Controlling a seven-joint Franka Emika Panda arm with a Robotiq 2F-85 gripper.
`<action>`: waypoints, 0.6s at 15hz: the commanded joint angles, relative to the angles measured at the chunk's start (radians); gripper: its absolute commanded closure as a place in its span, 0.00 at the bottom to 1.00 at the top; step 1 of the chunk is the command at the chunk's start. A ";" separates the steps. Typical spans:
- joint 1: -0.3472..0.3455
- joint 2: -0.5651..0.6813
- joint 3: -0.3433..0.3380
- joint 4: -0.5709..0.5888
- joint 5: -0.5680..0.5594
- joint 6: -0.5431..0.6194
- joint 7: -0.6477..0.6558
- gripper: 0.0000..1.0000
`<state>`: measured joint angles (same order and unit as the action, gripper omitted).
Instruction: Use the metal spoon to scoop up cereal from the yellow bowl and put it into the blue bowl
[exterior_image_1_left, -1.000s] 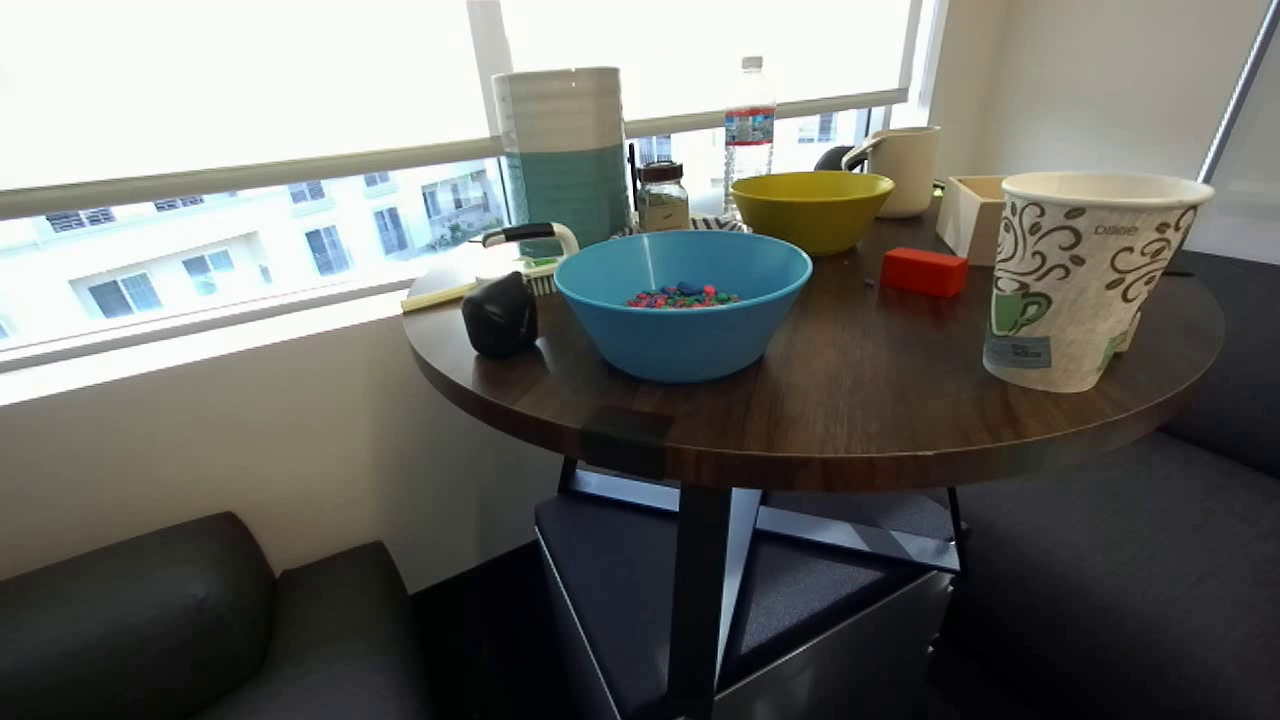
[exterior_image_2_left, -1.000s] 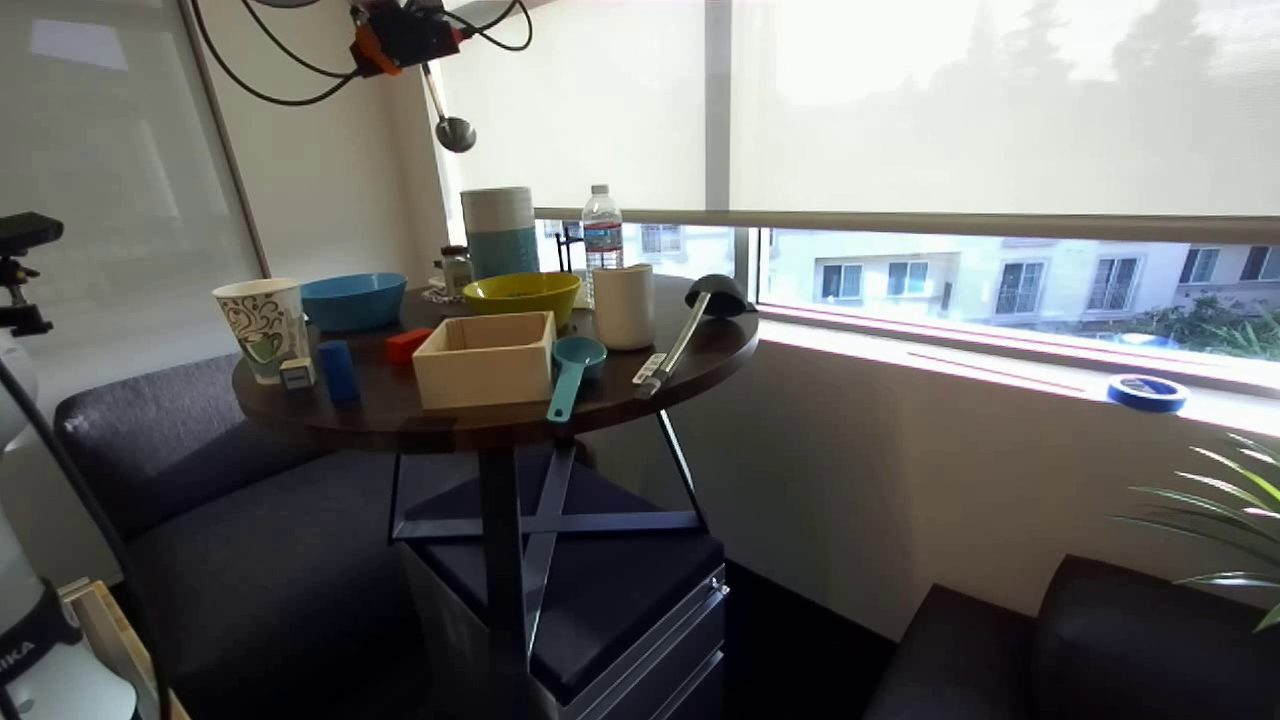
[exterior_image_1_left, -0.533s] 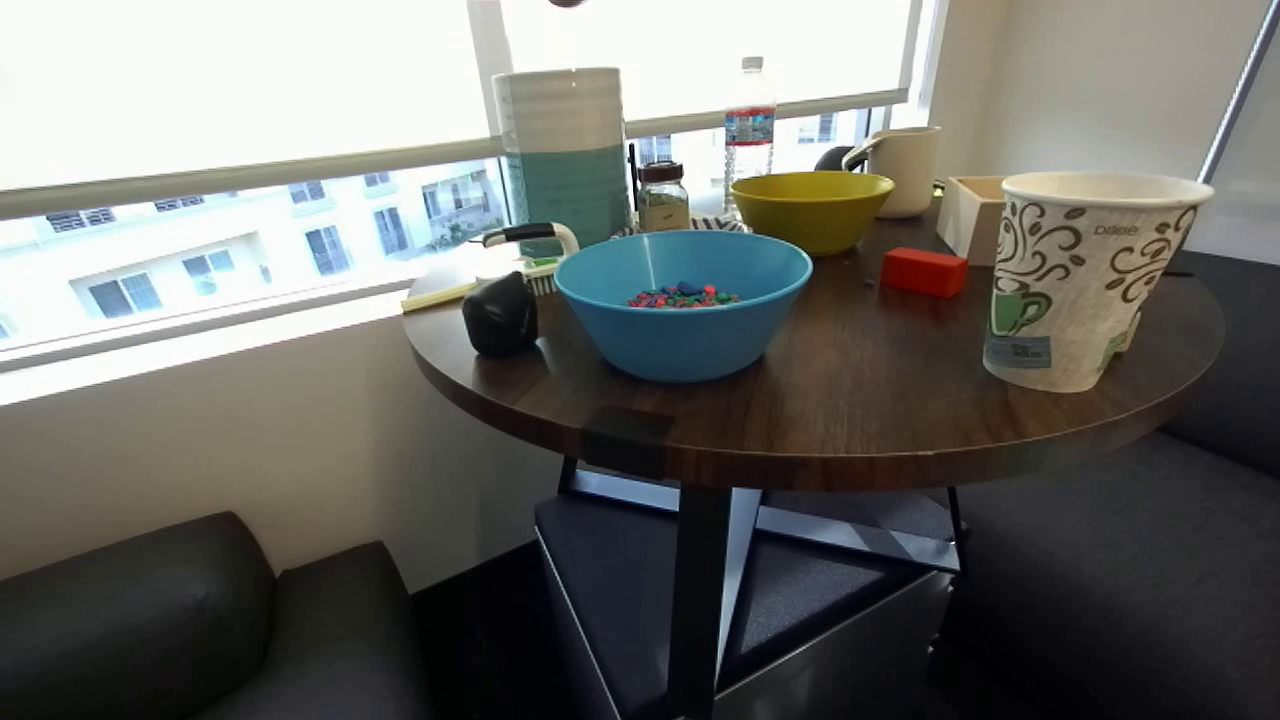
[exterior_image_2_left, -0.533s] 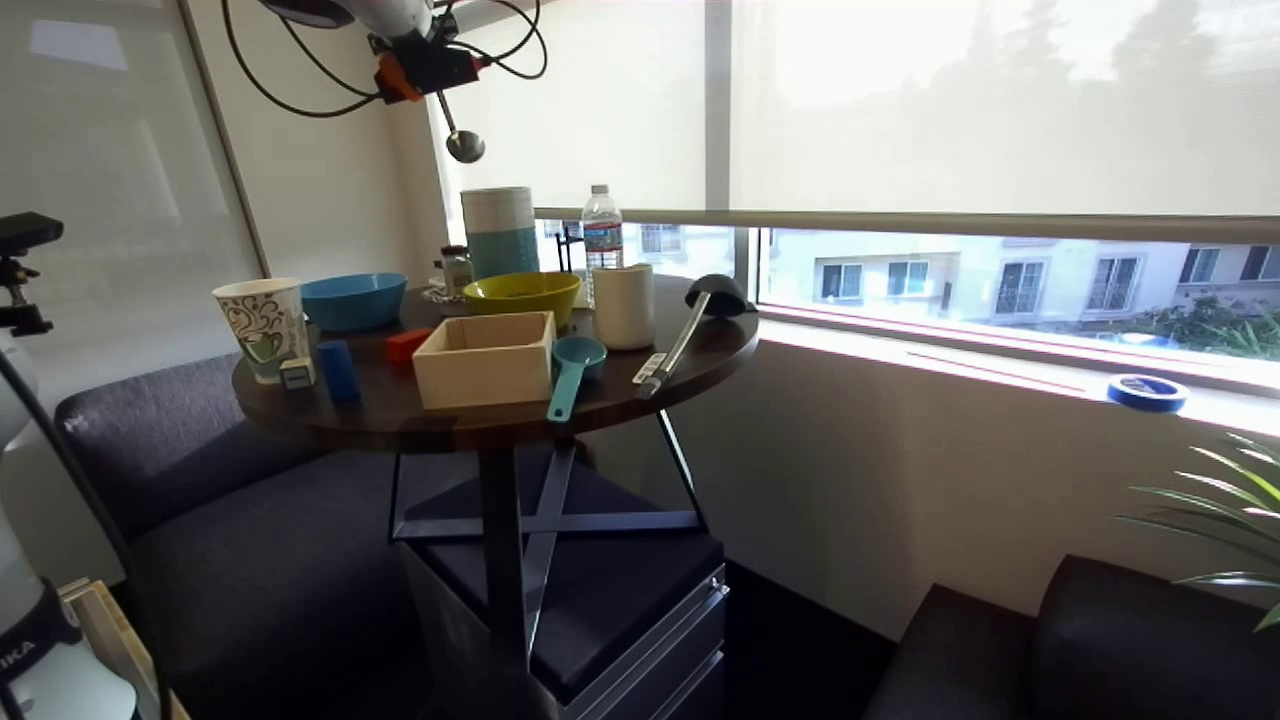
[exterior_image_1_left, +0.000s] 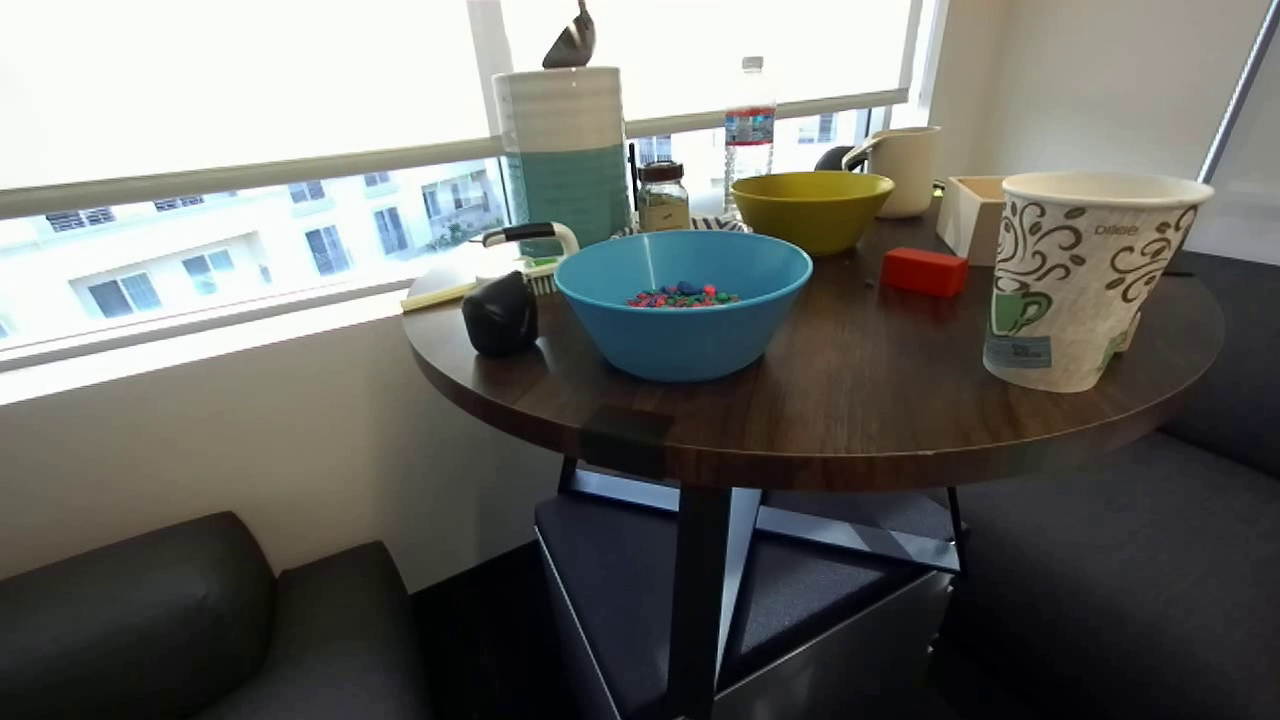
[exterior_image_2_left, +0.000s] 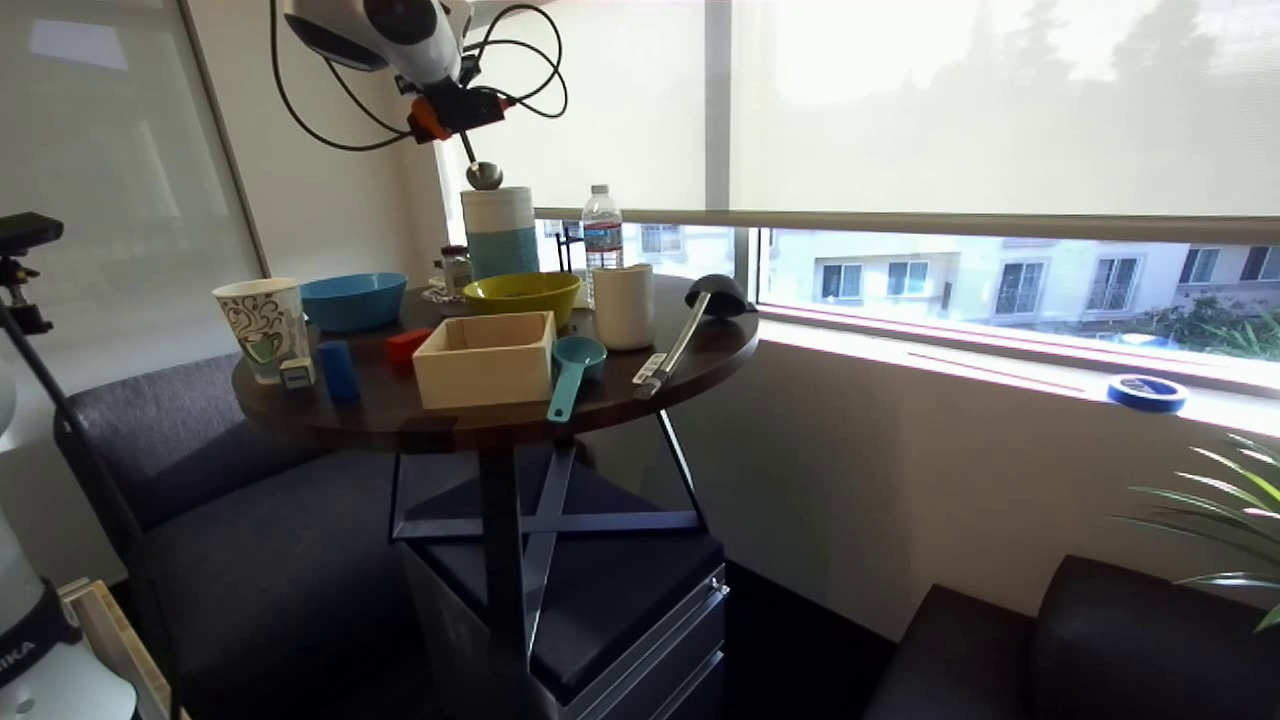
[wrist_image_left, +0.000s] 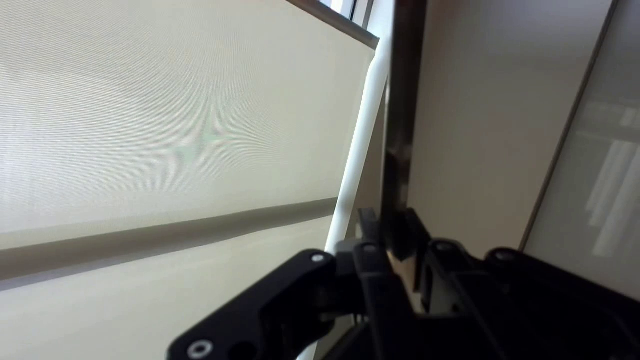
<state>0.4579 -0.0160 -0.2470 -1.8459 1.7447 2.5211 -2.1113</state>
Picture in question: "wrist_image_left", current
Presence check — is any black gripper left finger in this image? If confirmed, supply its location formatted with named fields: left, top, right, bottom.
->
left=166, top=207, right=428, bottom=360

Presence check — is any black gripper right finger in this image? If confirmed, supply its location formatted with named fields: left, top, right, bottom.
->
left=381, top=207, right=640, bottom=360

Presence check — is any metal ladle spoon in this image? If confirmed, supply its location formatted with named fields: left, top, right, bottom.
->
left=383, top=0, right=428, bottom=216

